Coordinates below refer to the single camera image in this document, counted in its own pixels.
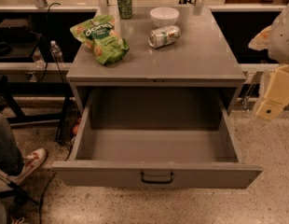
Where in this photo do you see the white red sneaker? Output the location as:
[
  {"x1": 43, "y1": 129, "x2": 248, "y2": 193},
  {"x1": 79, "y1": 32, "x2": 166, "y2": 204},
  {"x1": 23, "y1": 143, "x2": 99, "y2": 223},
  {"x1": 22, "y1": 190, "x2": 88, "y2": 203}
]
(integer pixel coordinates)
[{"x1": 9, "y1": 148, "x2": 48, "y2": 186}]

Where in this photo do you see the grey open drawer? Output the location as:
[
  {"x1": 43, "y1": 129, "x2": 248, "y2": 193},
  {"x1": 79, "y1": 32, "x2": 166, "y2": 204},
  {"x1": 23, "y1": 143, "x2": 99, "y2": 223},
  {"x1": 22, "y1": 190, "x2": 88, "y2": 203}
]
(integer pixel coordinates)
[{"x1": 53, "y1": 87, "x2": 262, "y2": 189}]

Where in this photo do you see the silver soda can lying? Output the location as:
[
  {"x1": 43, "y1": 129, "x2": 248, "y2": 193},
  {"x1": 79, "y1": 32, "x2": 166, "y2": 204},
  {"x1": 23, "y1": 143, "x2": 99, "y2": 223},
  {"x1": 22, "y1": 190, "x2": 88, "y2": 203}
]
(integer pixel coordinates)
[{"x1": 148, "y1": 25, "x2": 180, "y2": 49}]

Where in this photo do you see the green soda can upright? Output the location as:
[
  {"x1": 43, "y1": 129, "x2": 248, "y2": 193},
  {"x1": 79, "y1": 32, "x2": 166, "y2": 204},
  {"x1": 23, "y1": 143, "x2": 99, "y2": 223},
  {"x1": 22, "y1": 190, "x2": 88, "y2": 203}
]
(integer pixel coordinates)
[{"x1": 117, "y1": 0, "x2": 132, "y2": 19}]

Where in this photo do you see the black drawer handle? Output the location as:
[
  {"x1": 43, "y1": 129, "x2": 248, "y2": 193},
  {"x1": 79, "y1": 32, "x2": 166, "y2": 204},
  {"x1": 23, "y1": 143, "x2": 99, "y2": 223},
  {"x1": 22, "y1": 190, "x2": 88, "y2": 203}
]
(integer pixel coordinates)
[{"x1": 140, "y1": 172, "x2": 174, "y2": 185}]

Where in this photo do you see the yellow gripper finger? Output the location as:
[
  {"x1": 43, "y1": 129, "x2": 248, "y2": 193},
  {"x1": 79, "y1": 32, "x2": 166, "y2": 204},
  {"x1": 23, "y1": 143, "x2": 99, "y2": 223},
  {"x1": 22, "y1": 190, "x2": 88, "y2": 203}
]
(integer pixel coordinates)
[{"x1": 255, "y1": 100, "x2": 283, "y2": 120}]

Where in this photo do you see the black cable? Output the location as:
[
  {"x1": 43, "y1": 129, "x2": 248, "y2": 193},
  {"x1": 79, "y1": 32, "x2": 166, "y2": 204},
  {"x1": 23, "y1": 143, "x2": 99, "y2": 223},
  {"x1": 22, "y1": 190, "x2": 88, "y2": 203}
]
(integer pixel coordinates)
[{"x1": 37, "y1": 143, "x2": 74, "y2": 224}]

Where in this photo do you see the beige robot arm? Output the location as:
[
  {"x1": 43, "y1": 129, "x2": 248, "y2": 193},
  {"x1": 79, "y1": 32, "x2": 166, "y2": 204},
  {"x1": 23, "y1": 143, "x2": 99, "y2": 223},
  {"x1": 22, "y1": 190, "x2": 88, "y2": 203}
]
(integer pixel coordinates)
[{"x1": 248, "y1": 3, "x2": 289, "y2": 120}]

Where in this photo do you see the grey cabinet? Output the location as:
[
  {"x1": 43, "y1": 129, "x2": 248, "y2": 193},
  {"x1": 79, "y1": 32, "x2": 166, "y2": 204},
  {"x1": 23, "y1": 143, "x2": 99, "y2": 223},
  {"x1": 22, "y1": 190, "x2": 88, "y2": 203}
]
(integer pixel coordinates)
[{"x1": 67, "y1": 6, "x2": 245, "y2": 111}]

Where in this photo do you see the green rice chip bag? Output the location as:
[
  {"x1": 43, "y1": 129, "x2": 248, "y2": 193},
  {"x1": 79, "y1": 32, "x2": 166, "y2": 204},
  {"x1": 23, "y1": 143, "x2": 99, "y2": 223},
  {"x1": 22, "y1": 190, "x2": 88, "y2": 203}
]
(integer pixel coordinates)
[{"x1": 70, "y1": 15, "x2": 130, "y2": 65}]

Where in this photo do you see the black side table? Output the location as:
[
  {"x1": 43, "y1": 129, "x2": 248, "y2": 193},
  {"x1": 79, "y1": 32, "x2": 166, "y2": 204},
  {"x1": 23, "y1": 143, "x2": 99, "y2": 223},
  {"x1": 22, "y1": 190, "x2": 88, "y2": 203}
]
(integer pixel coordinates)
[{"x1": 0, "y1": 15, "x2": 76, "y2": 143}]

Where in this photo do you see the white bowl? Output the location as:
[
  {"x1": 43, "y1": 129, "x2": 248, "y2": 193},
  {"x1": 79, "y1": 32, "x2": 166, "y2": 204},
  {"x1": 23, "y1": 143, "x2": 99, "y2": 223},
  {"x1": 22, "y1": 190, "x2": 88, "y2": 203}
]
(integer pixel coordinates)
[{"x1": 150, "y1": 7, "x2": 179, "y2": 27}]

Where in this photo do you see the clear water bottle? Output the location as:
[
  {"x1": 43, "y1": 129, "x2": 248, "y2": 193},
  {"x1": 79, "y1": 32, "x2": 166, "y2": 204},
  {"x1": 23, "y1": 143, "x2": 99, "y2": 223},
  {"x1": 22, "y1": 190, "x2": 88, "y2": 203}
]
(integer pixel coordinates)
[
  {"x1": 50, "y1": 40, "x2": 64, "y2": 68},
  {"x1": 32, "y1": 48, "x2": 46, "y2": 69}
]

